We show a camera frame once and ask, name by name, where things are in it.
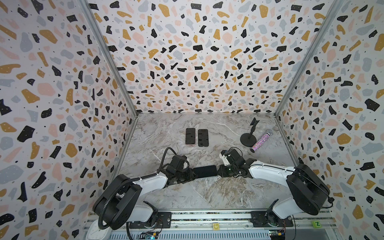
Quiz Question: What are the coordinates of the aluminium corner post left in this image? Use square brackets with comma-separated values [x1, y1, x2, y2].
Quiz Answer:
[78, 0, 139, 117]

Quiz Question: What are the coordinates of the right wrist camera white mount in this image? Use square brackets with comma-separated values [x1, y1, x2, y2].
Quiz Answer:
[219, 150, 230, 166]

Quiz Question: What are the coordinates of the aluminium corner post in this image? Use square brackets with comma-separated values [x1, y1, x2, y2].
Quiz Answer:
[78, 0, 139, 117]
[274, 0, 344, 117]

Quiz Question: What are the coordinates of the green sticker tag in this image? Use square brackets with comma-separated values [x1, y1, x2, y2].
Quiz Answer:
[312, 221, 322, 229]

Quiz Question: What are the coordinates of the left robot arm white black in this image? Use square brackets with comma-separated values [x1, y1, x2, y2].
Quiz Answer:
[93, 155, 197, 230]

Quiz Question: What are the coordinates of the glitter purple microphone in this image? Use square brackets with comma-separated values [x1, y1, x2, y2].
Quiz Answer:
[250, 130, 273, 153]

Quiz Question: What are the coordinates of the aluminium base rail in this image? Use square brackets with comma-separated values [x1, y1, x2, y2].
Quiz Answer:
[82, 208, 338, 240]

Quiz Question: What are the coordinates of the black phone stand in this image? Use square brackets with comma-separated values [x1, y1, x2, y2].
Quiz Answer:
[240, 118, 259, 147]

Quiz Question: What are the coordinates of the white square clock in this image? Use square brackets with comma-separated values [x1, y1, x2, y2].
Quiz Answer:
[85, 220, 112, 240]

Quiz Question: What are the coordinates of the yellow sticker tag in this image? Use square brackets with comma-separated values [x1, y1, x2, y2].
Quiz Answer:
[213, 223, 220, 231]

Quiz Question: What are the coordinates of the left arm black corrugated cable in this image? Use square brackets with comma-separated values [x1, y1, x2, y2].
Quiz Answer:
[97, 146, 178, 230]

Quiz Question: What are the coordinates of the black phone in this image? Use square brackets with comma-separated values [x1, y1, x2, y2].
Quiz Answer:
[198, 129, 209, 147]
[193, 165, 218, 179]

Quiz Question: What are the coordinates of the aluminium corner post right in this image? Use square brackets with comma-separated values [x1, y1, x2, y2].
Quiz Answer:
[274, 0, 344, 117]

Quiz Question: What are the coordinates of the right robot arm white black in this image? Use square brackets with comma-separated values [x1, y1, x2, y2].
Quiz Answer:
[218, 149, 330, 222]

